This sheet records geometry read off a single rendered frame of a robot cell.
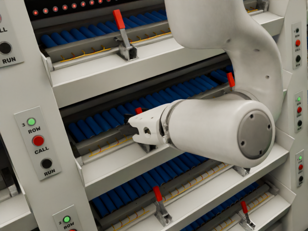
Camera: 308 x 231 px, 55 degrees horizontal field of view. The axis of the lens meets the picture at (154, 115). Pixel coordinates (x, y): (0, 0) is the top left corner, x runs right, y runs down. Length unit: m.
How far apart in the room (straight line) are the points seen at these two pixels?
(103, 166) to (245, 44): 0.37
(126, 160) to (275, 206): 0.60
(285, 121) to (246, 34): 0.61
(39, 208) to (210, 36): 0.40
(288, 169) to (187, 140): 0.64
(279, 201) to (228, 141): 0.74
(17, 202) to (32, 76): 0.23
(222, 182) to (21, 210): 0.50
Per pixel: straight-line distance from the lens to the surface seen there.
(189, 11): 0.33
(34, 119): 0.51
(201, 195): 0.80
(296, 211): 1.14
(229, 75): 0.76
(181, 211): 0.76
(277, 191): 1.08
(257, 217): 1.02
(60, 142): 0.54
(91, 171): 0.60
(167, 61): 0.62
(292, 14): 0.89
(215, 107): 0.39
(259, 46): 0.40
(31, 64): 0.51
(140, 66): 0.58
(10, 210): 0.59
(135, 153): 0.63
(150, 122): 0.49
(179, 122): 0.43
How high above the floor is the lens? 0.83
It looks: 20 degrees down
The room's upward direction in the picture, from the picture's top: 12 degrees counter-clockwise
